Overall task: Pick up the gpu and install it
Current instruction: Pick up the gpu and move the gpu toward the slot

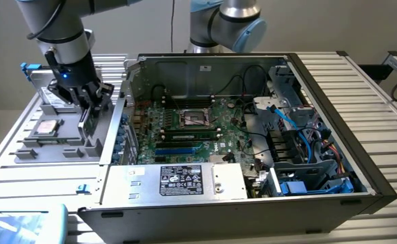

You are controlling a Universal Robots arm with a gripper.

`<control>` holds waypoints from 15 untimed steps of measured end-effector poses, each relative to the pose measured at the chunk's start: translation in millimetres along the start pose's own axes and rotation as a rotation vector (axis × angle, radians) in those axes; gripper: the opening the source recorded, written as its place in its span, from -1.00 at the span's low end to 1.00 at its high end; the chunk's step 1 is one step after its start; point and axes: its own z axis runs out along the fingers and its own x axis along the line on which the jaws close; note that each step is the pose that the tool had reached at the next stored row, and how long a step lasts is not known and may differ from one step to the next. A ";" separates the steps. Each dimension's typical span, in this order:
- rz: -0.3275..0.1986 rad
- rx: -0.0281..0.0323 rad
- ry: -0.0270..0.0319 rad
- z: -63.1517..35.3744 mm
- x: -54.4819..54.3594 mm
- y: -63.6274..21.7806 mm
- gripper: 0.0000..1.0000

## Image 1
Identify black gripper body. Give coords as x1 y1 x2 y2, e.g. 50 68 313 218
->
47 53 103 89

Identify green graphics card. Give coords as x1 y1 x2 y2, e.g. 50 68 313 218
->
77 106 102 139

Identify silver hard disk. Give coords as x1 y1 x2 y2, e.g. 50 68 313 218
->
29 70 77 109

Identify CPU chip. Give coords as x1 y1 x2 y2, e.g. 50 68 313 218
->
37 120 63 135

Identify green motherboard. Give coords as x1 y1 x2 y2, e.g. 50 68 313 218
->
130 97 258 180

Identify grey parts rack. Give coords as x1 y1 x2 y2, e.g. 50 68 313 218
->
14 83 114 165

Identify CPU socket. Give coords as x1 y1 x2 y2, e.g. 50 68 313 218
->
174 108 217 128

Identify black expansion slot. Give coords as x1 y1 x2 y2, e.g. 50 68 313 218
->
158 141 207 149

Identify green RAM stick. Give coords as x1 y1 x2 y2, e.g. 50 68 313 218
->
163 131 221 142

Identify blue expansion slot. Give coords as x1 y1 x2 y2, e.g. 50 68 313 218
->
154 147 206 156

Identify silver power supply unit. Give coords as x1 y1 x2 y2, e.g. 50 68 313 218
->
99 162 249 204

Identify silver chipset heat sink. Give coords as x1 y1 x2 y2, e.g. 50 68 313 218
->
209 154 236 164

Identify teal rimmed glossy object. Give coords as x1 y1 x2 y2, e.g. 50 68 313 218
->
0 203 70 244

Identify silver disk bay cage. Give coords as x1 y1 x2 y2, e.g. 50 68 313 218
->
252 65 320 133

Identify open black PC case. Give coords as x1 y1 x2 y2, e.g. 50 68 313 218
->
78 52 397 236

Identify blue plastic disk caddy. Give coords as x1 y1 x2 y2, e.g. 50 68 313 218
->
280 177 360 197

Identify blue plastic disk bracket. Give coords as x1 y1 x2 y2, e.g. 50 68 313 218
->
19 63 43 82

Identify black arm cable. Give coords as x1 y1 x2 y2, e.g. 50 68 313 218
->
27 0 66 41

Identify thin black wall cable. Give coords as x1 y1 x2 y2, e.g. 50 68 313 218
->
169 0 177 53

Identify black case wire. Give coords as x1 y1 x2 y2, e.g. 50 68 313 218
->
214 65 272 102

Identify light blue data wire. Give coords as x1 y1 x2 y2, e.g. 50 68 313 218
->
268 105 301 131

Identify dark blue data wire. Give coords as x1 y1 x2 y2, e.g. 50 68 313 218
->
294 128 326 164

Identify coloured power wire bundle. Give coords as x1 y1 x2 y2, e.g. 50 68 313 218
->
320 131 348 184

